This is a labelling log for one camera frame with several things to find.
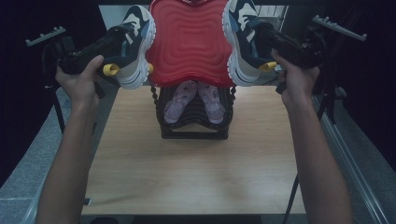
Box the red and black shoe rack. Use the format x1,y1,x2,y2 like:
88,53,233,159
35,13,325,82
144,0,244,140

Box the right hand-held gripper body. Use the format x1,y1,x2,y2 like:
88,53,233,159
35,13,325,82
279,14,368,68

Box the hand-held gripper cable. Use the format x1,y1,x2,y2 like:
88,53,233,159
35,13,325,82
281,174,300,224
41,43,67,134

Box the left hand-held gripper cable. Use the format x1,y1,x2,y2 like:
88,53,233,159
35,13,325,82
41,43,67,134

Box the purple jelly sandal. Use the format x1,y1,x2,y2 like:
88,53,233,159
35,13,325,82
197,81,226,125
163,79,198,124

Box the person's left hand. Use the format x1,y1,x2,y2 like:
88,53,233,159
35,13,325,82
55,55,106,106

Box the person's right hand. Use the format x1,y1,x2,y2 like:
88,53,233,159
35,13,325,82
270,49,321,105

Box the black metal stand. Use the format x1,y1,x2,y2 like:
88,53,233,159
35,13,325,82
316,55,347,125

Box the black curtain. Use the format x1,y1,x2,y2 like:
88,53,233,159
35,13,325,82
0,0,120,188
281,0,396,172

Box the right hand-held gripper cable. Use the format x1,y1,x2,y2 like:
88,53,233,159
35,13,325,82
281,174,300,224

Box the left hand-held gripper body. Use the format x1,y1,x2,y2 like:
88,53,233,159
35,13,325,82
25,26,106,76

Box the navy and cream sneaker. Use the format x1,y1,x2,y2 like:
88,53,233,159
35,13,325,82
102,5,157,91
221,0,278,88

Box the aluminium rail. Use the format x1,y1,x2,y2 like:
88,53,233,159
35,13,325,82
320,94,390,224

